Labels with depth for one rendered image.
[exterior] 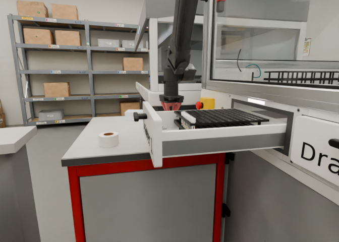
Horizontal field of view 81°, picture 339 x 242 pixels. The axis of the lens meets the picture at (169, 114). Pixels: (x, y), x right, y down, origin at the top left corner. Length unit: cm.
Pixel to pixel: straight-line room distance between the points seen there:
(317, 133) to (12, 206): 111
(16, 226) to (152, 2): 136
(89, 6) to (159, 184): 443
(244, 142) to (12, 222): 101
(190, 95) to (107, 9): 374
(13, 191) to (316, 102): 110
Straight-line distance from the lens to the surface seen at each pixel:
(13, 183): 109
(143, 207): 82
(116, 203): 80
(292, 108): 56
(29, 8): 454
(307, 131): 51
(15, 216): 116
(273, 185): 68
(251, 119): 58
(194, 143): 46
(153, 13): 140
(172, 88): 75
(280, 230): 71
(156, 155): 43
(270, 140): 56
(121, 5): 493
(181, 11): 61
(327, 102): 51
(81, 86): 472
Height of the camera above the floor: 102
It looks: 12 degrees down
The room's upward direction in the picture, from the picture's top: straight up
